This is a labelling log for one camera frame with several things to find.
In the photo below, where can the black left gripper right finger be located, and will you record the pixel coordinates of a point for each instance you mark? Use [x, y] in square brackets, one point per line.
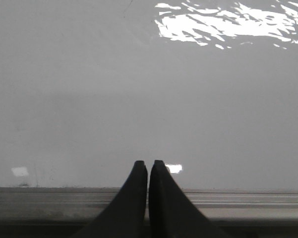
[171, 213]

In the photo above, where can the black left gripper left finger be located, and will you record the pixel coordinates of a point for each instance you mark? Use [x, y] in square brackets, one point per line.
[124, 216]

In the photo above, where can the white whiteboard with aluminium frame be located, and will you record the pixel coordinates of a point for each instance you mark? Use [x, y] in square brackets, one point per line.
[87, 87]

